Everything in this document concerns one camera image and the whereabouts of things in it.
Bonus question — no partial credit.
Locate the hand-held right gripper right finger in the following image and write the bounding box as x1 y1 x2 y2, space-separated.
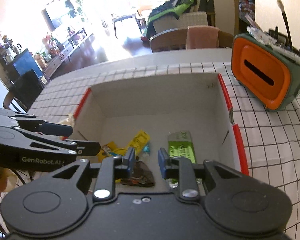
158 147 240 202

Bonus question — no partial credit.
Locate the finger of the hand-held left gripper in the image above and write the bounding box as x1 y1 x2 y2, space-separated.
0 107 74 137
15 127 101 157

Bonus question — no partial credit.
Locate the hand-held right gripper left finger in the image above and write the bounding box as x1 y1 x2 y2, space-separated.
51 147 136 202

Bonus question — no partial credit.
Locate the pale white snack packet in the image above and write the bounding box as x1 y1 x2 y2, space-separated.
57 113 77 140

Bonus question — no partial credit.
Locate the dark maroon snack packet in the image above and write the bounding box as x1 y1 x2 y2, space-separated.
120 159 156 188

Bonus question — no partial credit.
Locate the green snack packet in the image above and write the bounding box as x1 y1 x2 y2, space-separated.
167 130 197 189

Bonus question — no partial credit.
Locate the red cardboard box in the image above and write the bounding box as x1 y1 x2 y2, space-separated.
74 72 250 195

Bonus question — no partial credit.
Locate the person's left hand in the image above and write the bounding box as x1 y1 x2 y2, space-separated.
0 165 18 208

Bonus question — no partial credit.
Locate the dark chair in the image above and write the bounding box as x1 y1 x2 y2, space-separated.
4 70 44 112

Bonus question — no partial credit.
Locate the blue front cabinet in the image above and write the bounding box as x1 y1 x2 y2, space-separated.
0 47 44 83

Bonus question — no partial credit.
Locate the long television cabinet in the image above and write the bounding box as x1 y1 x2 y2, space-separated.
44 29 95 76

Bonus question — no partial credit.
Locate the checkered tablecloth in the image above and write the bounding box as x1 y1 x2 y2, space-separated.
0 52 300 240

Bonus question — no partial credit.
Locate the television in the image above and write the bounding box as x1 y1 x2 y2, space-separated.
41 0 75 31

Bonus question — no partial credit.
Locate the wooden chair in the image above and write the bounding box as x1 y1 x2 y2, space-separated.
149 29 234 53

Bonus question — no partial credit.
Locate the tall green plant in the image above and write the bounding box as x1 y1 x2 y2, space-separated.
75 0 87 22

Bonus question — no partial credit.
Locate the coffee table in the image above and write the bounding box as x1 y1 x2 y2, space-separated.
112 14 138 39

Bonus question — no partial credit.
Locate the pink towel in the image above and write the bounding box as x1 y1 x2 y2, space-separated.
186 26 219 50

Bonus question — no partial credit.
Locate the orange green tissue box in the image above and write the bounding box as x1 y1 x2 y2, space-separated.
231 32 300 112

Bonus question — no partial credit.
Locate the beige sofa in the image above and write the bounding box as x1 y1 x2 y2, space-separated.
146 0 214 34

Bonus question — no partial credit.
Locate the green black jacket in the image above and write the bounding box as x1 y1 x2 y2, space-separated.
146 0 199 23

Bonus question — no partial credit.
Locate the white marker pen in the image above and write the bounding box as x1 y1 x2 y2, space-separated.
271 44 300 65

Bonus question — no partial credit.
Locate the small black gadget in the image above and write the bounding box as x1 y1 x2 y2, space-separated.
269 26 292 50

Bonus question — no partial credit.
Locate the long black writing brush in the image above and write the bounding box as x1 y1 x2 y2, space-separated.
277 0 293 51

